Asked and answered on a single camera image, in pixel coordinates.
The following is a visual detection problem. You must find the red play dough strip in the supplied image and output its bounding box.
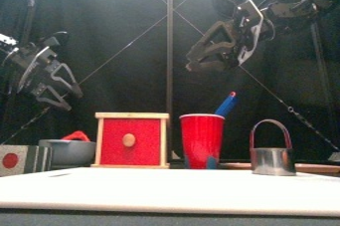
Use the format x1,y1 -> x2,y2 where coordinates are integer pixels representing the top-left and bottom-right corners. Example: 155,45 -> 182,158
60,129 -> 94,143

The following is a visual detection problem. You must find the round metal cutter red handle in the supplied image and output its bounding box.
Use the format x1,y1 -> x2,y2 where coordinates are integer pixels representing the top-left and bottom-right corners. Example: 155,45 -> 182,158
248,118 -> 298,177

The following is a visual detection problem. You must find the red drawer with wooden knob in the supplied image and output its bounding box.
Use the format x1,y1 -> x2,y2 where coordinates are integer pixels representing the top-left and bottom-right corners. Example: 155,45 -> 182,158
100,118 -> 164,166

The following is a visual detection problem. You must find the blue plastic utensil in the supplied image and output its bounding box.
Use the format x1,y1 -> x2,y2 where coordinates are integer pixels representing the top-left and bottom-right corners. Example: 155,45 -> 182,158
214,92 -> 239,118

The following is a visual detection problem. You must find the wooden box with slot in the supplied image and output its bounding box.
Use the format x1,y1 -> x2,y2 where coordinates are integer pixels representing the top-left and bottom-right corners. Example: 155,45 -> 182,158
94,112 -> 171,170

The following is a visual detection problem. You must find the small block with red dot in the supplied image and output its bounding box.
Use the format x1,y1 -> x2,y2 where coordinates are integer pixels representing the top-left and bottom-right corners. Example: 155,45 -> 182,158
0,143 -> 55,178

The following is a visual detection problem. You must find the red plastic cup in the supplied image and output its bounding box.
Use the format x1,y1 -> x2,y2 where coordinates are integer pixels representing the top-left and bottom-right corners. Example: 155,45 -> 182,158
178,113 -> 227,170

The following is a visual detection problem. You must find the white plastic cutting board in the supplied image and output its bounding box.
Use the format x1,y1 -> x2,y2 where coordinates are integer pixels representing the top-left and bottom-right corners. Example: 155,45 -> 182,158
0,166 -> 340,218

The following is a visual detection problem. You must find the dark vertical frame pole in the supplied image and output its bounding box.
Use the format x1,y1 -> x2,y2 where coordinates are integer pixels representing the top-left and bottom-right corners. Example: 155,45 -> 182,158
166,0 -> 180,162

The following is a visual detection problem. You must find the thin diagonal brace wire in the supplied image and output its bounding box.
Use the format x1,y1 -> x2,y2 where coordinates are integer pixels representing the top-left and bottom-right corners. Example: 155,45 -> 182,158
0,0 -> 223,146
130,0 -> 340,153

